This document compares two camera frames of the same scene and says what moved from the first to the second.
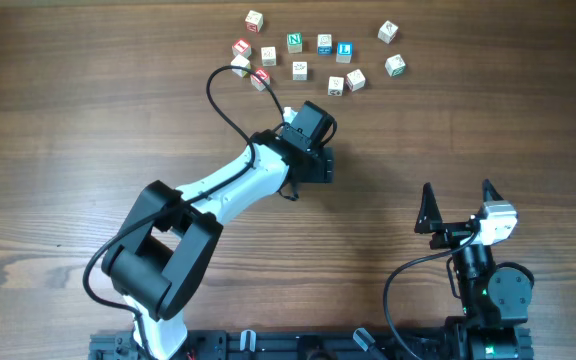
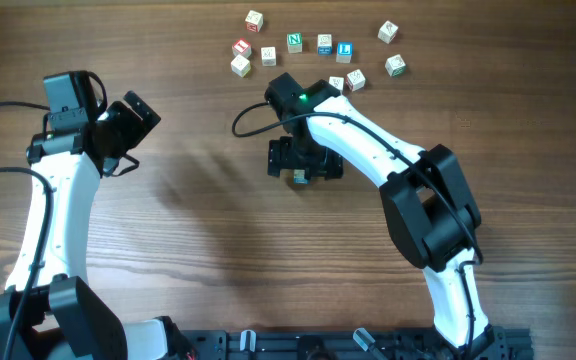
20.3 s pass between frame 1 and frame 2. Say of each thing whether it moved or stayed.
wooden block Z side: stayed
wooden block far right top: stayed
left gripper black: moved
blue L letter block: stayed
